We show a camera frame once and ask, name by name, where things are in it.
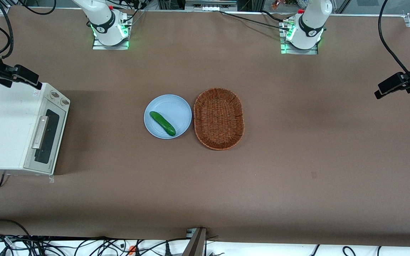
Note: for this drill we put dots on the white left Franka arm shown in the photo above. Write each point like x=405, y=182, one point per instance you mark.
x=310, y=25

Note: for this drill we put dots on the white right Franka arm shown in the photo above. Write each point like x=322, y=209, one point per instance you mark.
x=109, y=25

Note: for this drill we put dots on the grey oven knob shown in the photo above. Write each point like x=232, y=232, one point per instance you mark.
x=54, y=94
x=64, y=102

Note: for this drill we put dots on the white toaster oven body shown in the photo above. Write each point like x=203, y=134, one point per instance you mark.
x=5, y=124

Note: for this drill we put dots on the red white warning sticker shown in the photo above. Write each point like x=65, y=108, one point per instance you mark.
x=36, y=92

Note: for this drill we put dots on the green cucumber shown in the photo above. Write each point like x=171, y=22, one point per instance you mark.
x=162, y=123

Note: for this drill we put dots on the light blue round plate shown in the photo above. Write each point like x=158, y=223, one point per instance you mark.
x=176, y=106

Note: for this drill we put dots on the brown woven oval basket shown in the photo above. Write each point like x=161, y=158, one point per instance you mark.
x=219, y=119

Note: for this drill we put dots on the grey power strip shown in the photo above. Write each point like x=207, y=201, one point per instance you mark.
x=210, y=4

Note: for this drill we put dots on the small clear table bracket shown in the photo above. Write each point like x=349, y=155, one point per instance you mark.
x=51, y=178

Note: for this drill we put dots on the dark camera stand post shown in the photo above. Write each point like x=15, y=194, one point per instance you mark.
x=195, y=245

